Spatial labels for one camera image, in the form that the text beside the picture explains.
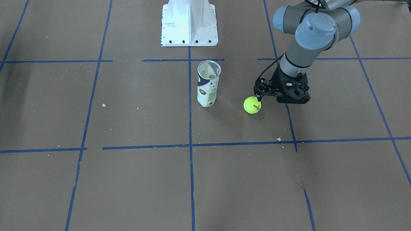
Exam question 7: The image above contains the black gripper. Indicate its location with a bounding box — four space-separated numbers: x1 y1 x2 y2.
272 67 311 104

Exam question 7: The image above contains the yellow tennis ball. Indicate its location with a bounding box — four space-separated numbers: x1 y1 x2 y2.
243 96 262 114

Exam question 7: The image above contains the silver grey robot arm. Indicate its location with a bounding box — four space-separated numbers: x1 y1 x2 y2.
269 0 361 104

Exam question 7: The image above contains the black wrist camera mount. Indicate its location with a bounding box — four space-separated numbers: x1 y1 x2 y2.
253 77 278 102

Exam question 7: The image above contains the clear tennis ball can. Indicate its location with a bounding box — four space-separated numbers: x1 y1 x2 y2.
197 60 221 107

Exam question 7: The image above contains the white pedestal column base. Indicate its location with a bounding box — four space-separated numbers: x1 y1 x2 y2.
161 0 219 47

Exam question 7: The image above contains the black camera cable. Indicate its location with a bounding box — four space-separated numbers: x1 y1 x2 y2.
257 54 285 84

